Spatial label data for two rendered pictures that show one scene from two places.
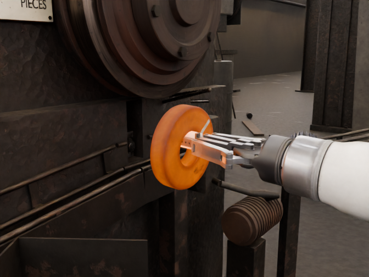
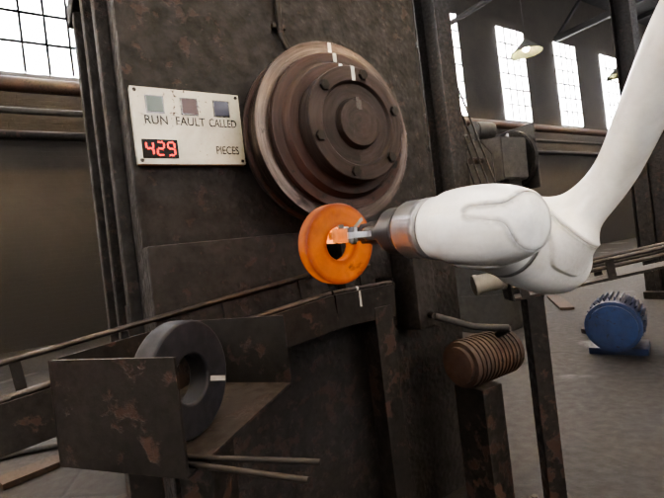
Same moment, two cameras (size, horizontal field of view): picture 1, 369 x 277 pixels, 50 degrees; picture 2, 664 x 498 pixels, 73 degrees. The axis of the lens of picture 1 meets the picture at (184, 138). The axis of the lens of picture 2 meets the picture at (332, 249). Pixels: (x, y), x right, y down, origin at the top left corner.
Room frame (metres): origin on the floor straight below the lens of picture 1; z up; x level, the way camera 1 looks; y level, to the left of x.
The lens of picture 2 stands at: (-0.12, -0.28, 0.82)
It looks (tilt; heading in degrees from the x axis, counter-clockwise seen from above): 0 degrees down; 19
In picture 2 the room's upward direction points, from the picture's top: 7 degrees counter-clockwise
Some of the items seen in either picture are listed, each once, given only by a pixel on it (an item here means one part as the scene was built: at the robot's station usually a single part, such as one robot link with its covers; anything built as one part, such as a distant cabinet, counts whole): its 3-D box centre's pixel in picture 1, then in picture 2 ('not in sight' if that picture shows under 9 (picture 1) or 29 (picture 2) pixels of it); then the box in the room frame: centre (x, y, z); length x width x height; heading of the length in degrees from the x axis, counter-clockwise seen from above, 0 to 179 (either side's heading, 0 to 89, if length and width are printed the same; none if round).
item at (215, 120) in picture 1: (199, 153); (413, 287); (1.21, -0.05, 0.68); 0.11 x 0.08 x 0.24; 53
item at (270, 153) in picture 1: (263, 156); (389, 231); (0.61, -0.12, 0.84); 0.09 x 0.08 x 0.07; 53
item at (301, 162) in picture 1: (308, 166); (422, 229); (0.56, -0.18, 0.83); 0.09 x 0.06 x 0.09; 143
